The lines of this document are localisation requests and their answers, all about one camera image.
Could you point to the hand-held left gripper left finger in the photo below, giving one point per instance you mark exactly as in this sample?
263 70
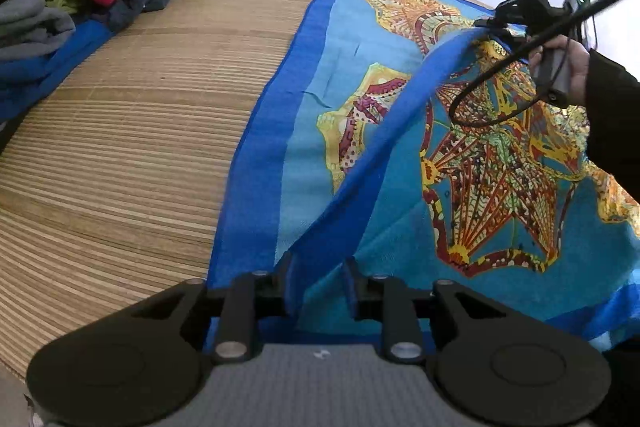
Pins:
287 287

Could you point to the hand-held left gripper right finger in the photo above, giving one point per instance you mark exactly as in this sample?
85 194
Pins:
351 287

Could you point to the blue patterned scarf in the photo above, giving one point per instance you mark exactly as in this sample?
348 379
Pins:
400 207

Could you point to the person's right forearm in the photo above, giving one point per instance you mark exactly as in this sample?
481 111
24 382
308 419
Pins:
615 122

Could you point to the person's right hand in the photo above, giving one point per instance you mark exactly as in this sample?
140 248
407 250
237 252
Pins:
580 72

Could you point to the blue cloth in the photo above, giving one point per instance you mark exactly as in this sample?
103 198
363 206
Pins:
45 67

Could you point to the light grey cloth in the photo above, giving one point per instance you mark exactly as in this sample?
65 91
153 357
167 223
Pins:
30 27

